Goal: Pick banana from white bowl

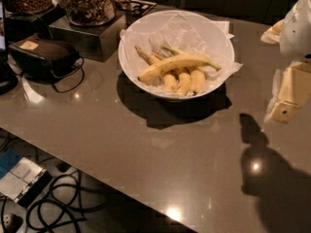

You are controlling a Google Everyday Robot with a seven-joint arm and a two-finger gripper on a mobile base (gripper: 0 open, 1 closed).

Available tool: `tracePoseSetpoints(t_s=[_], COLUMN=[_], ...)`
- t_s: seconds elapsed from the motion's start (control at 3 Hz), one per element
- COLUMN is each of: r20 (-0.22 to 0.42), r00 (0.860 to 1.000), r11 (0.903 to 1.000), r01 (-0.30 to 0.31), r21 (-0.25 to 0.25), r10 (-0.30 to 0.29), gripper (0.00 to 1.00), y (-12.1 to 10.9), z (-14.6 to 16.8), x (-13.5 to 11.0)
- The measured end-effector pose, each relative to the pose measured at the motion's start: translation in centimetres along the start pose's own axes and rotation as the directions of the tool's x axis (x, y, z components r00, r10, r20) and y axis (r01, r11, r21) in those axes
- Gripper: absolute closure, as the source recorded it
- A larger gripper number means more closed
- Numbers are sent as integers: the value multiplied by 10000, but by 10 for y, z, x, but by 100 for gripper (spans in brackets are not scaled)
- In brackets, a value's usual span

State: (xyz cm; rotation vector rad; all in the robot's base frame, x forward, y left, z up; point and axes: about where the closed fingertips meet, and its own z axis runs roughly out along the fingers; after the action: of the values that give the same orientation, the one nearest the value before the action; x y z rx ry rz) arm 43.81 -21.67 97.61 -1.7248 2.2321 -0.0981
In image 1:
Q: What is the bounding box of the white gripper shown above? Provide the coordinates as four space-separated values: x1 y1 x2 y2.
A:
260 0 311 123

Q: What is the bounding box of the yellow banana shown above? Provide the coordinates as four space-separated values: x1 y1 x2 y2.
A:
135 46 177 92
138 53 221 82
161 45 205 94
171 68 190 95

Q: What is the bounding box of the white bowl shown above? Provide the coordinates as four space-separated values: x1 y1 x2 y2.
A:
119 10 241 101

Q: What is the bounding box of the white paper liner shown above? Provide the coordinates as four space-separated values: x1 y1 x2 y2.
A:
119 11 242 101

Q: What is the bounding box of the glass jar of granola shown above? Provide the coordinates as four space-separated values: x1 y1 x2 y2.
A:
60 0 116 26

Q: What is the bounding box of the black VR headset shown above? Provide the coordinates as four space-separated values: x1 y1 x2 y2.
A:
9 34 81 83

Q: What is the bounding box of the dark left scale base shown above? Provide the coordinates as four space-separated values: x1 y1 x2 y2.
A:
5 6 65 42

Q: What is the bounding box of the tablet screen edge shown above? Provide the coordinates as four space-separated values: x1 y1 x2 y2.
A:
0 0 8 60

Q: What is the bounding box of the silver box on floor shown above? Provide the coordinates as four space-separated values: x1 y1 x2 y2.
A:
0 157 51 207

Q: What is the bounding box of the black headset cable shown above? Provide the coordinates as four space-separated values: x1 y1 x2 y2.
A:
48 55 86 94

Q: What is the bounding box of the black floor cable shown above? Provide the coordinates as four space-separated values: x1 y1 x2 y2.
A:
0 169 108 233

